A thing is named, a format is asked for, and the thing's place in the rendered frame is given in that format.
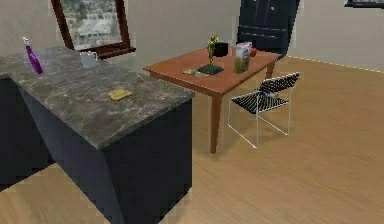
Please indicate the dark marble-top kitchen counter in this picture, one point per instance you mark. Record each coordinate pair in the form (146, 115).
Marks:
(100, 133)

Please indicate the brown wooden table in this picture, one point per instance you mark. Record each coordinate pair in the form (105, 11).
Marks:
(213, 80)

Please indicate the green flat item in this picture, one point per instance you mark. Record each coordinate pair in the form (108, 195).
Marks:
(194, 72)

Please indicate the gold statuette on black base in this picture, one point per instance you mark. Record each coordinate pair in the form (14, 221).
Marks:
(211, 56)

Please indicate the black pot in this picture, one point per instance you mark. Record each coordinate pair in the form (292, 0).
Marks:
(221, 49)

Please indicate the green and red cereal box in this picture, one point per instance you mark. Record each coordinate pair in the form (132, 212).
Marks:
(242, 57)

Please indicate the yellow bread slice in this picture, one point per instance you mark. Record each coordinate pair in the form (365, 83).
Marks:
(119, 94)

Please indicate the red apple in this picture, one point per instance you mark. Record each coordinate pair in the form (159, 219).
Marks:
(253, 52)

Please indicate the dark navy cupboard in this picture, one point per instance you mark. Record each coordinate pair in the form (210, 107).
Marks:
(266, 26)

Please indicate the brown framed window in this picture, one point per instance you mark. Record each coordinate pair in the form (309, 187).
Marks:
(93, 26)

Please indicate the purple spray bottle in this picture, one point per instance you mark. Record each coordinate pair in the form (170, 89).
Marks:
(33, 60)

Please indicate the black framed picture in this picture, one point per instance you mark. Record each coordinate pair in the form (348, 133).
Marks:
(365, 3)

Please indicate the black mesh white-frame chair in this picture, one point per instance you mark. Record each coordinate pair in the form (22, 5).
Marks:
(263, 100)

